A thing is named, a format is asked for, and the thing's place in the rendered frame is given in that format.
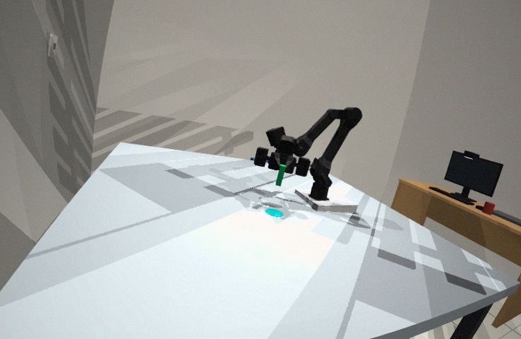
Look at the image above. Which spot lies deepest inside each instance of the green rectangular block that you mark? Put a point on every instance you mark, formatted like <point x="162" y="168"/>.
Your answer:
<point x="280" y="175"/>

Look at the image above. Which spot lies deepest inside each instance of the cyan circle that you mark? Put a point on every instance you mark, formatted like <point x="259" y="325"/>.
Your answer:
<point x="276" y="213"/>

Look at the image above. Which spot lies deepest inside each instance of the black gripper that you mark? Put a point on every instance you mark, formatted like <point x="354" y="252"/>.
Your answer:
<point x="282" y="158"/>

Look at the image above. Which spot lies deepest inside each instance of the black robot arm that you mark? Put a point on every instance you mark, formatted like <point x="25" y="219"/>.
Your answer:
<point x="320" y="168"/>

